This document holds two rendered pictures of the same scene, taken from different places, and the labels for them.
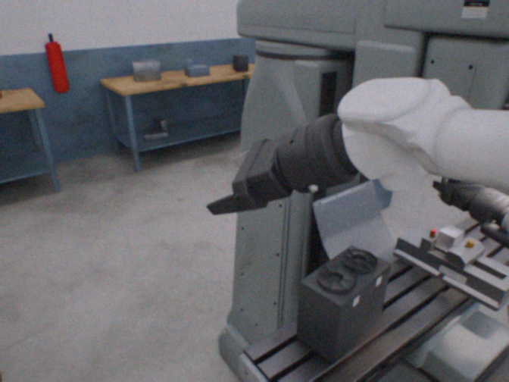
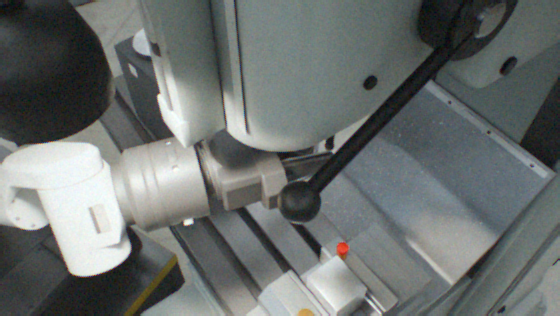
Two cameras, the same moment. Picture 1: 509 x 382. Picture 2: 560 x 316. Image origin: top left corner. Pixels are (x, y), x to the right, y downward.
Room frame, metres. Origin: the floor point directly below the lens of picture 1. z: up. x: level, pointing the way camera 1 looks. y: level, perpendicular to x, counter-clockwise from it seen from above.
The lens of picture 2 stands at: (0.95, -0.88, 1.64)
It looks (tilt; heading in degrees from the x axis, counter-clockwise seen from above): 51 degrees down; 91
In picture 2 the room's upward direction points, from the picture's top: straight up
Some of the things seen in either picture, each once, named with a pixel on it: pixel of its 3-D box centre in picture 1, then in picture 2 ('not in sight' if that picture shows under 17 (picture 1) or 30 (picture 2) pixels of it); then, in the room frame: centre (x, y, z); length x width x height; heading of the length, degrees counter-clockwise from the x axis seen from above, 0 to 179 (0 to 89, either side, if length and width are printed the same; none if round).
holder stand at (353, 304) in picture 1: (343, 299); (183, 95); (0.76, -0.23, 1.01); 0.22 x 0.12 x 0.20; 134
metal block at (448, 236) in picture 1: (450, 239); (334, 291); (1.02, -0.61, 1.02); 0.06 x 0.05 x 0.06; 127
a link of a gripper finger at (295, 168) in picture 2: not in sight; (307, 168); (0.97, -0.57, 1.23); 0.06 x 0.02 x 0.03; 20
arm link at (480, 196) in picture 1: (476, 201); (216, 170); (0.88, -0.57, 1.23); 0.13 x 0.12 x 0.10; 110
